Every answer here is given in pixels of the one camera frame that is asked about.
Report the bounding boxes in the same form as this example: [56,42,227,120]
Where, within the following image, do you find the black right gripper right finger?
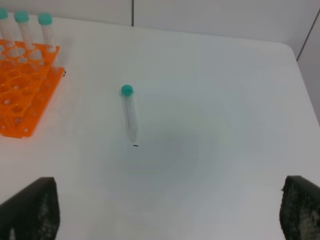
[279,175,320,240]

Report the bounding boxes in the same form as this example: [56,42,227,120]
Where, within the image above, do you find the teal capped racked tube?
[0,7,15,48]
[14,10,36,51]
[37,13,57,57]

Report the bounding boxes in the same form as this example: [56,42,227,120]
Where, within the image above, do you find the orange test tube rack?
[0,39,65,138]

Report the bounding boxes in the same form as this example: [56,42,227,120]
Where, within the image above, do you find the teal capped clear test tube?
[120,84,139,147]

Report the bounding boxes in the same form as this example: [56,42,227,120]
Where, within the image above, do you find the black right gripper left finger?
[0,177,60,240]

